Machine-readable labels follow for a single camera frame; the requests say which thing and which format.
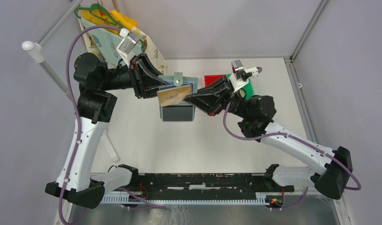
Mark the aluminium frame rail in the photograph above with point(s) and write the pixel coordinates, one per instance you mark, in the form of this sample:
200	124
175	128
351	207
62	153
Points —
240	178

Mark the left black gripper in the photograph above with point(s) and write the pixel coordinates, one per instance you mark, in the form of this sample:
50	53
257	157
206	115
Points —
145	77

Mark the light blue printed cloth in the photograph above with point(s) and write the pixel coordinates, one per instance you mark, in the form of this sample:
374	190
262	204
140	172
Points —
107	43

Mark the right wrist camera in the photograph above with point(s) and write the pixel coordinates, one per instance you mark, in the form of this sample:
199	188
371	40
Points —
240	75

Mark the green clothes hanger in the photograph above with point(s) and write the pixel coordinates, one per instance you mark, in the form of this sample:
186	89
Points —
98	6

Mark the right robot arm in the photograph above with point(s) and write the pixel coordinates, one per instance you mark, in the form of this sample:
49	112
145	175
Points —
326	169

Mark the yellow cloth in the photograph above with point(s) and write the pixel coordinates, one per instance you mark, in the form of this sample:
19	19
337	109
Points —
112	18

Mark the red plastic bin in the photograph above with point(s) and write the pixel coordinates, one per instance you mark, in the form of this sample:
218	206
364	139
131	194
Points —
210	79

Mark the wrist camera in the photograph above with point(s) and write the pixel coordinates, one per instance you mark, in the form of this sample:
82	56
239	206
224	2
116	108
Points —
130	45
240	75

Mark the cream printed cloth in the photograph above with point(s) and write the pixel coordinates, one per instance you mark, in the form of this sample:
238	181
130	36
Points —
148	47

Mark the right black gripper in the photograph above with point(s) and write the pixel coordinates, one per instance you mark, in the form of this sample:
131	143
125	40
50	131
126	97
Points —
209	98

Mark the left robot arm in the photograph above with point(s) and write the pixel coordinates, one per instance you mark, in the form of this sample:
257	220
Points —
94	108

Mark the green plastic bin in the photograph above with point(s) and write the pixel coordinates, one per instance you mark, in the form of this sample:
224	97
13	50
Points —
248	88

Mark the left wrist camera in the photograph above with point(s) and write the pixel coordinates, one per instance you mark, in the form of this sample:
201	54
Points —
130	45

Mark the white clothes rack pole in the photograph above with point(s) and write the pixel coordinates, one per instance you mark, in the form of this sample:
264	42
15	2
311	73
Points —
34	50

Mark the gold signature card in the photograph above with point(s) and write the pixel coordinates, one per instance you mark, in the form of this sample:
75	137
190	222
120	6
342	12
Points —
173	95

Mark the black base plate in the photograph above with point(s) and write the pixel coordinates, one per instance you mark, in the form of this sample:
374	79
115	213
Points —
196	192

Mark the dark grey card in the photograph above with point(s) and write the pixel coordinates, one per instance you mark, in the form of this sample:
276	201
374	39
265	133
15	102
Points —
177	113

